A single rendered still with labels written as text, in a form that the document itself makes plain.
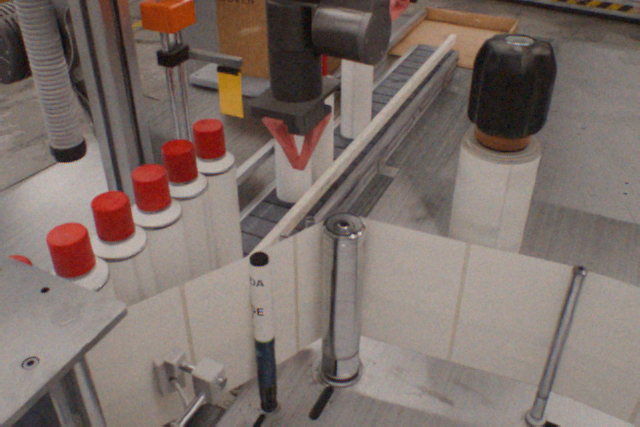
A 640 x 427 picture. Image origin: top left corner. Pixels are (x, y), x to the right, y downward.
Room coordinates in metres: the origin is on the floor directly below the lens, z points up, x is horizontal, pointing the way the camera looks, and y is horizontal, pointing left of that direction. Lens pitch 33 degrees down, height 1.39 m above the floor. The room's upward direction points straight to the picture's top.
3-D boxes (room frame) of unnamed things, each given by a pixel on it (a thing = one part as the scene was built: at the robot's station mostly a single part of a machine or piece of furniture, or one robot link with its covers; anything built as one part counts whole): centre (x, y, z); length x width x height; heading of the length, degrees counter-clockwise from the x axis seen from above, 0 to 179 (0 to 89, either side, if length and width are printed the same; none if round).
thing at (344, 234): (0.43, -0.02, 0.97); 0.05 x 0.05 x 0.19
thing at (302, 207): (0.89, -0.07, 0.91); 1.07 x 0.01 x 0.02; 154
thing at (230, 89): (0.65, 0.10, 1.09); 0.03 x 0.01 x 0.06; 64
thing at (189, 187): (0.54, 0.14, 0.98); 0.05 x 0.05 x 0.20
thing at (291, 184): (0.76, 0.04, 0.98); 0.05 x 0.05 x 0.20
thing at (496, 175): (0.59, -0.20, 1.03); 0.09 x 0.09 x 0.30
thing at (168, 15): (0.66, 0.14, 1.05); 0.10 x 0.04 x 0.33; 64
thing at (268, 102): (0.63, 0.02, 1.12); 0.10 x 0.07 x 0.07; 154
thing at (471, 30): (1.54, -0.35, 0.85); 0.30 x 0.26 x 0.04; 154
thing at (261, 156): (0.92, -0.01, 0.96); 1.07 x 0.01 x 0.01; 154
